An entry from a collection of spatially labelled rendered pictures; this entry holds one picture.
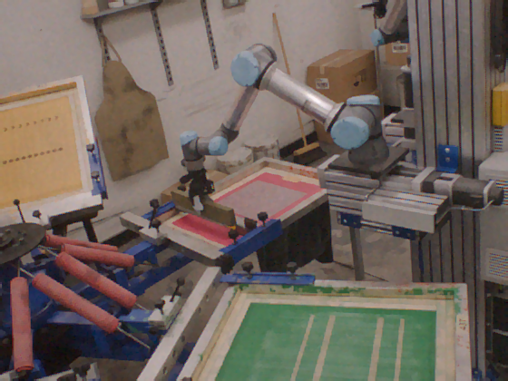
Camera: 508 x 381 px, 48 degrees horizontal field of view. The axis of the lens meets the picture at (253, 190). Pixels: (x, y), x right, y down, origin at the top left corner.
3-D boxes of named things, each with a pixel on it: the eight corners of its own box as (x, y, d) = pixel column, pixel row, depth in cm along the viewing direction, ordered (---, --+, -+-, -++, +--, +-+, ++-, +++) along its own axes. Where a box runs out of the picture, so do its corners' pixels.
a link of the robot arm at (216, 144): (230, 130, 229) (207, 130, 234) (217, 141, 220) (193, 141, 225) (234, 148, 232) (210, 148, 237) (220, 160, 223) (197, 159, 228)
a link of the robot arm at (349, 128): (383, 115, 198) (251, 37, 206) (371, 131, 187) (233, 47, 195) (366, 142, 206) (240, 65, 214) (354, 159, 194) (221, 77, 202)
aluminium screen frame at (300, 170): (266, 163, 307) (264, 156, 305) (353, 184, 266) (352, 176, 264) (144, 228, 262) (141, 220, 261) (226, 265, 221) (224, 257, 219)
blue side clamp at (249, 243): (274, 230, 241) (271, 216, 238) (283, 233, 238) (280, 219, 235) (220, 264, 224) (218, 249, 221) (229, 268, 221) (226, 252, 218)
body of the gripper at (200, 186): (201, 200, 235) (195, 173, 230) (190, 196, 241) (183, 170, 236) (216, 192, 239) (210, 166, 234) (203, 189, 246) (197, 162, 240)
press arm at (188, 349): (395, 367, 169) (393, 352, 166) (393, 382, 164) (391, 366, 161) (48, 342, 210) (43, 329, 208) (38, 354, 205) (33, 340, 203)
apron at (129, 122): (167, 155, 469) (133, 25, 425) (171, 157, 464) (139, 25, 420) (111, 180, 439) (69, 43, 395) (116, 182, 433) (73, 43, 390)
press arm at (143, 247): (160, 244, 237) (157, 233, 235) (168, 248, 233) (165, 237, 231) (124, 264, 228) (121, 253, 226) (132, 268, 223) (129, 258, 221)
